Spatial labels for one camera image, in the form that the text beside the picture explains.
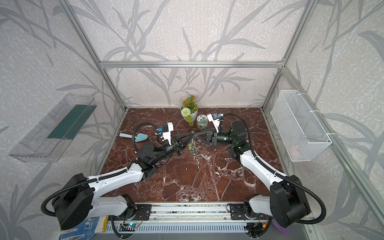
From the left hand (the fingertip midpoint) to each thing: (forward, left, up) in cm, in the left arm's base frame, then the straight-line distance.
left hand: (194, 133), depth 65 cm
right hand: (+2, -1, -2) cm, 3 cm away
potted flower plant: (+33, +5, -19) cm, 38 cm away
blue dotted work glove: (-34, +50, -32) cm, 68 cm away
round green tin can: (+27, -4, -26) cm, 37 cm away
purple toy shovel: (-33, -43, -31) cm, 63 cm away
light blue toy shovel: (+19, +40, -35) cm, 57 cm away
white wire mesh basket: (-3, -46, +3) cm, 46 cm away
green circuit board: (-33, +31, -34) cm, 56 cm away
